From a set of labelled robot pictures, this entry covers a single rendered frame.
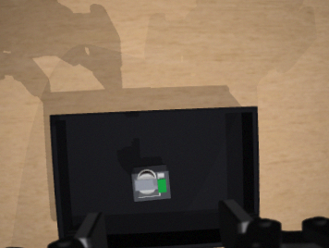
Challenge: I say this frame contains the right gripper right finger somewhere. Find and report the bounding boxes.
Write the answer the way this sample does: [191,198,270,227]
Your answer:
[218,199,329,248]

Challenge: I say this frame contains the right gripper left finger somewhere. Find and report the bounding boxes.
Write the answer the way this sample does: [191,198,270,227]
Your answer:
[47,212,108,248]

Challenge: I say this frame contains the black parts tray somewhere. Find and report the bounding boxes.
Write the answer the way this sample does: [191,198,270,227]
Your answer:
[50,106,260,248]

